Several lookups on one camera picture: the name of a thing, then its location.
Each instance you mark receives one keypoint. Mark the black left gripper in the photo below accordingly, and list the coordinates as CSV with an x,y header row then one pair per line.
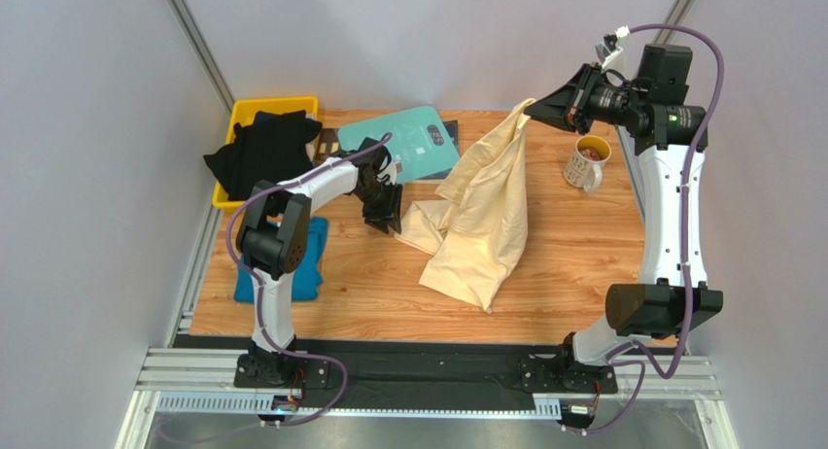
x,y
379,218

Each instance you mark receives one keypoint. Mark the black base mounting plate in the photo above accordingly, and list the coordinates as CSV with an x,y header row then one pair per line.
x,y
418,376

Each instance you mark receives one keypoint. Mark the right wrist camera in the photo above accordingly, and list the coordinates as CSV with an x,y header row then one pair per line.
x,y
610,51

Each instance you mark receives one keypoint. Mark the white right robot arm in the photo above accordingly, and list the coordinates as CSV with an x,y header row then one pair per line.
x,y
671,296

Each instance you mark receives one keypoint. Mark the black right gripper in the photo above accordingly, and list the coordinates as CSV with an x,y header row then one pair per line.
x,y
576,102

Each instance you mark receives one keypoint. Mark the blue folded t-shirt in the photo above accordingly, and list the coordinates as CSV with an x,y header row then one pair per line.
x,y
307,278

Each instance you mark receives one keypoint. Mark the yellow plastic bin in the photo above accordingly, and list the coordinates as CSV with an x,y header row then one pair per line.
x,y
244,112

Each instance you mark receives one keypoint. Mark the aluminium front frame rail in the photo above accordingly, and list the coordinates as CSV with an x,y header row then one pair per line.
x,y
199,380

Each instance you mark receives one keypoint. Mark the black t-shirt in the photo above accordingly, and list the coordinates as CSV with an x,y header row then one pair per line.
x,y
272,148

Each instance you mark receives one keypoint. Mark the right aluminium frame post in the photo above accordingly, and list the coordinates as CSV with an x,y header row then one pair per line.
x,y
676,16

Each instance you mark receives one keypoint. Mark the teal folding board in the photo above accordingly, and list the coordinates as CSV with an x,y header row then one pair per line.
x,y
408,129

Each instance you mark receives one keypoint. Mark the dark Edward Tulane book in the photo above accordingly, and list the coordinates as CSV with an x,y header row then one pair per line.
x,y
327,144

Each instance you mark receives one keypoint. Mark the dark blue book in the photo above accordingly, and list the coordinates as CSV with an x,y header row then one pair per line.
x,y
436,158

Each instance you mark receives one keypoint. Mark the white patterned mug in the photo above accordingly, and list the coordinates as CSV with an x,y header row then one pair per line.
x,y
585,167

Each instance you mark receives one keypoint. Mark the left aluminium frame post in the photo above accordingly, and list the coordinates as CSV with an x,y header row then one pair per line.
x,y
184,15

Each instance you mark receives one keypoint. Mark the aluminium frame post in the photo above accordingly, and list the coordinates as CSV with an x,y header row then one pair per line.
x,y
184,15
676,16

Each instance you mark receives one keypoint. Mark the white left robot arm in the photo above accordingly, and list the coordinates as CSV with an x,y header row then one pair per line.
x,y
272,240

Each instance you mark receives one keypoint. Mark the cream t-shirt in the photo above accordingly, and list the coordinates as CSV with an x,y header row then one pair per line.
x,y
476,229

